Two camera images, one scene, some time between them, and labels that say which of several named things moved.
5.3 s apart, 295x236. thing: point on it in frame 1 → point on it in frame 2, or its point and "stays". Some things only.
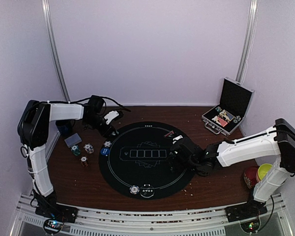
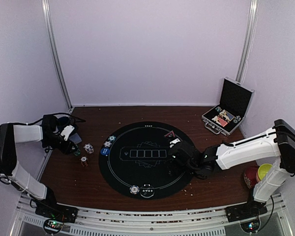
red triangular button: (169, 134) stays
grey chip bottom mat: (134, 190) stays
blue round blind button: (105, 151) stays
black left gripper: (105, 132) → (66, 149)
